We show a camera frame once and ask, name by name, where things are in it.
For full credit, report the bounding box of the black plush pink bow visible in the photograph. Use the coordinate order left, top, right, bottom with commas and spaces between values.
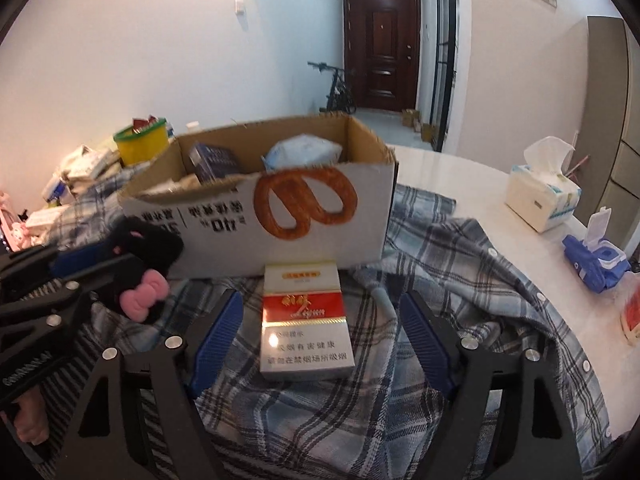
107, 217, 184, 324

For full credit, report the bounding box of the red white cigarette pack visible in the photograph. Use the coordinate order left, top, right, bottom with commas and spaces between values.
260, 262, 355, 382

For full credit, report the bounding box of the dark blue purple box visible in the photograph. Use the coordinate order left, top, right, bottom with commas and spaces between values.
189, 143, 241, 184

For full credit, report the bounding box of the left hand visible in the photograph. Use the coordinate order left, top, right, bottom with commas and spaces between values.
13, 387, 49, 445

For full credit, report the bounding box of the white medicine box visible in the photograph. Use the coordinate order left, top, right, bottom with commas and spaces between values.
41, 174, 75, 207

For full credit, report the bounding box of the plaid shirt cloth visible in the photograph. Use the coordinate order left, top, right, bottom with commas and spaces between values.
42, 186, 611, 479

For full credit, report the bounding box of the yellow green container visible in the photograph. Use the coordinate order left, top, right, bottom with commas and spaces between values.
113, 116, 169, 167

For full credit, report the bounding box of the pretzel print cardboard box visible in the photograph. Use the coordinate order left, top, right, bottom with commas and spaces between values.
118, 114, 398, 278

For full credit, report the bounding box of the blue wet wipes pack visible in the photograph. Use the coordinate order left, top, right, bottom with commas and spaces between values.
562, 207, 631, 294

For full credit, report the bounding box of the white tissue pack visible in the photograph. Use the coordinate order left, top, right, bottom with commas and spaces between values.
506, 136, 582, 233

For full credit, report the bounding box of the red white snack bag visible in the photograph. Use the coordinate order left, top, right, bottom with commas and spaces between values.
620, 272, 640, 346

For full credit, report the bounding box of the white plastic bag pack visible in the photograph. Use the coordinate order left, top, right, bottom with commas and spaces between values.
262, 133, 343, 171

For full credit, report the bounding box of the small cardboard boxes floor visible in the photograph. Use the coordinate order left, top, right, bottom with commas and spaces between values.
401, 110, 437, 144

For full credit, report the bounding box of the beige refrigerator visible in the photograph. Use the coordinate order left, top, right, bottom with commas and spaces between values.
572, 16, 639, 255

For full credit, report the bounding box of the black bicycle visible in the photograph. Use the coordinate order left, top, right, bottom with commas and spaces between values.
307, 62, 357, 115

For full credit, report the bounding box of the black framed glass door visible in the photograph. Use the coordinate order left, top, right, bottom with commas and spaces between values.
431, 0, 458, 152

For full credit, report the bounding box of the dark red entrance door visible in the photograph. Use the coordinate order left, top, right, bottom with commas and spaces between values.
343, 0, 421, 112

